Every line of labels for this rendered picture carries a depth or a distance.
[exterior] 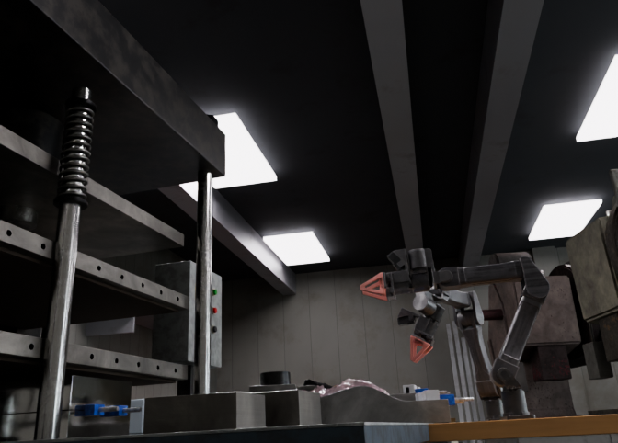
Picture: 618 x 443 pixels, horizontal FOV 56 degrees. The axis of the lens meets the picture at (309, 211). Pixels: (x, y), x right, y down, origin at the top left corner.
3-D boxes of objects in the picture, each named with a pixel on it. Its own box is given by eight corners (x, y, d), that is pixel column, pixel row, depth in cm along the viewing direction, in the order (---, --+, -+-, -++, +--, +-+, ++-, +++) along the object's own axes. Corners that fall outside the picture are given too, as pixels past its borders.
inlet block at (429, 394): (473, 410, 157) (469, 389, 159) (477, 409, 152) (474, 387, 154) (424, 412, 157) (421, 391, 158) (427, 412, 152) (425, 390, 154)
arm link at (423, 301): (432, 307, 190) (432, 274, 196) (409, 312, 195) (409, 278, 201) (450, 319, 197) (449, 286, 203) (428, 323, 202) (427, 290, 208)
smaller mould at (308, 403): (322, 427, 123) (320, 392, 125) (300, 428, 109) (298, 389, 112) (234, 432, 128) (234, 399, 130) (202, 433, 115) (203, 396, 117)
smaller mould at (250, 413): (266, 429, 105) (265, 394, 107) (236, 430, 93) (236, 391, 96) (180, 434, 109) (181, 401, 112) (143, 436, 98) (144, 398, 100)
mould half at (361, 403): (430, 424, 170) (426, 384, 174) (451, 422, 146) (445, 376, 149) (257, 432, 169) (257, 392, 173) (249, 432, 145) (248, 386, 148)
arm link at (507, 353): (487, 379, 161) (530, 273, 168) (486, 380, 167) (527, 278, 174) (510, 390, 159) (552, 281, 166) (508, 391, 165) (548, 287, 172)
